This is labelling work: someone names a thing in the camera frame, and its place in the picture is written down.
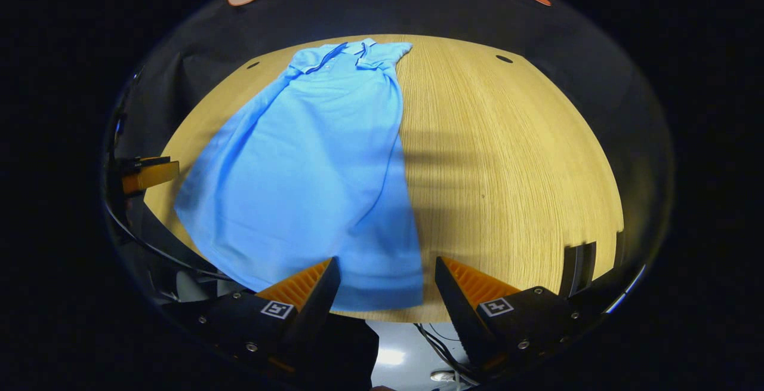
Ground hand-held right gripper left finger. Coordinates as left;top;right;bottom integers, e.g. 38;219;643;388
161;257;342;380

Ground black floor cable bundle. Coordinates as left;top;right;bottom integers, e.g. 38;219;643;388
415;322;472;380

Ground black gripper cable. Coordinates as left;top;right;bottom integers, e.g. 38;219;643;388
104;200;239;278

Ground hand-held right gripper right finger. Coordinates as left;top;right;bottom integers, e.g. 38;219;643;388
435;255;597;380

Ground dark upright panel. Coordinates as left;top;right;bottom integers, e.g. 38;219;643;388
560;241;597;299

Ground light blue T-shirt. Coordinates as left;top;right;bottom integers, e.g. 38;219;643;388
173;38;424;312

